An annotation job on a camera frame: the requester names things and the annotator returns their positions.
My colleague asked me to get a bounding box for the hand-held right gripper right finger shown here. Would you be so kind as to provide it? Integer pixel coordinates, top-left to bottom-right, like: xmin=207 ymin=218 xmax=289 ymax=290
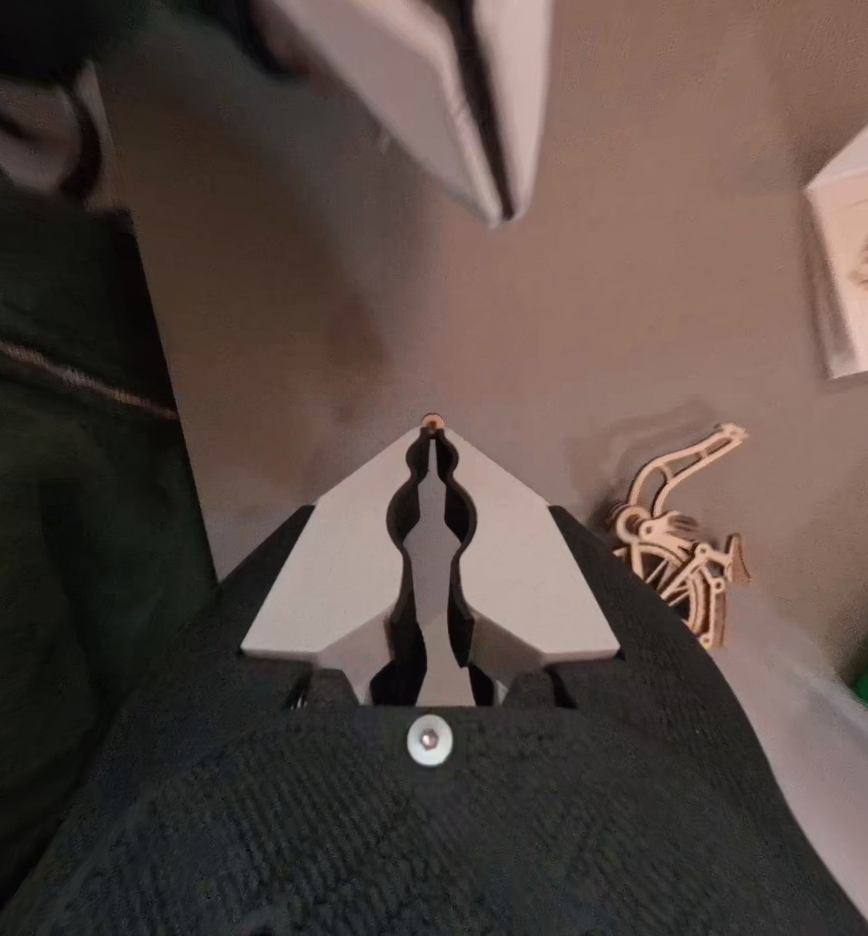
xmin=437 ymin=426 xmax=622 ymax=706

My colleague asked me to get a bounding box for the wooden bicycle model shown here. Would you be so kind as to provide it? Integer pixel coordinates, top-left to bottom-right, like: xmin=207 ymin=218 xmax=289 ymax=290
xmin=604 ymin=422 xmax=754 ymax=653

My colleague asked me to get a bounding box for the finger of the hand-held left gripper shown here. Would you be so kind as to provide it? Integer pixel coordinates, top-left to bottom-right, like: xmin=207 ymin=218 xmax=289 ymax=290
xmin=257 ymin=0 xmax=514 ymax=231
xmin=472 ymin=0 xmax=557 ymax=222

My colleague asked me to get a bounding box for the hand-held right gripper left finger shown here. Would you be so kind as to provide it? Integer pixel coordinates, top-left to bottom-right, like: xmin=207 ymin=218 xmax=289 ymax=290
xmin=238 ymin=426 xmax=429 ymax=706

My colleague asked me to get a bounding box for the white instruction booklet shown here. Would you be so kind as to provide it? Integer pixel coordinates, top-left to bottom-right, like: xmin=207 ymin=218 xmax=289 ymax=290
xmin=804 ymin=94 xmax=868 ymax=383

